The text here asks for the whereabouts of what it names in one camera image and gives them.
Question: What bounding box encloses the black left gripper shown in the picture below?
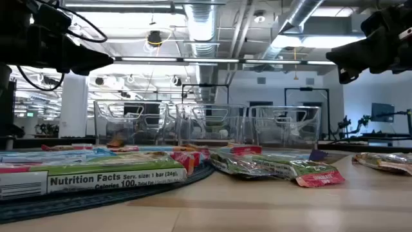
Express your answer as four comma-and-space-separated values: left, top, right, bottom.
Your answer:
19, 27, 114, 77

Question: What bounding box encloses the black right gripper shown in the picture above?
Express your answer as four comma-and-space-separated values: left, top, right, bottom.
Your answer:
325, 34, 400, 86

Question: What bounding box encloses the white building pillar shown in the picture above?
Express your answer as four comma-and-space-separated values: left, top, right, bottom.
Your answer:
59, 73, 89, 139

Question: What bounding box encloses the black ceiling device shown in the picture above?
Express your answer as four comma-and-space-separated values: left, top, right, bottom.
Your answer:
147, 30, 164, 48

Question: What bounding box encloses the clear plastic bin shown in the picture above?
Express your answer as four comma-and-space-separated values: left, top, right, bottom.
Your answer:
247, 105, 322, 150
93, 99, 172, 146
175, 102, 248, 148

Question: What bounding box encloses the background black table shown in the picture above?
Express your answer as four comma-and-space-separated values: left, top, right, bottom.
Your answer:
360, 131, 412, 148

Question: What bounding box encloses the black plant pot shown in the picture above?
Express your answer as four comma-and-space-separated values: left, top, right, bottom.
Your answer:
0, 63, 12, 96

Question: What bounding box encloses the white smoke detector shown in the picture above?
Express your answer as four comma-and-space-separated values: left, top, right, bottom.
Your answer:
253, 10, 267, 24

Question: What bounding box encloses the linear ceiling light strip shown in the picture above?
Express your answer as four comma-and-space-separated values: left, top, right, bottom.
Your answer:
112, 56, 337, 66

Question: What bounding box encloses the round dark blue woven placemat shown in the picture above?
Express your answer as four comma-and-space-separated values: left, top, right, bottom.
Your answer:
0, 162, 216, 225

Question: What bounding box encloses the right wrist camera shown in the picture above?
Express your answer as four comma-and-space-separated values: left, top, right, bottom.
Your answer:
360, 3, 408, 35

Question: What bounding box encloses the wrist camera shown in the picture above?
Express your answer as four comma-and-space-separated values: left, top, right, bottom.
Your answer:
30, 2, 72, 33
360, 3, 408, 35

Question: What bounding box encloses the black metal gantry frame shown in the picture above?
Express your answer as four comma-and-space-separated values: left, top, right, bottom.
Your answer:
283, 86, 332, 142

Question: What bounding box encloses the yellow hanging cord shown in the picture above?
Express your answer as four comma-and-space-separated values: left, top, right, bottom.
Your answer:
292, 47, 300, 81

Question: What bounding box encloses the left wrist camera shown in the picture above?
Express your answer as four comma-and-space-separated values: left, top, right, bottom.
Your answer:
30, 2, 72, 33

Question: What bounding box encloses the wall monitor screen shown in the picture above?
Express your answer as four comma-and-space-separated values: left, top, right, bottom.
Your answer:
371, 102, 396, 124

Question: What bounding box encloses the black aluminium table frame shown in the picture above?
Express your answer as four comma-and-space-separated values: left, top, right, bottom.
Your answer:
0, 137, 412, 153

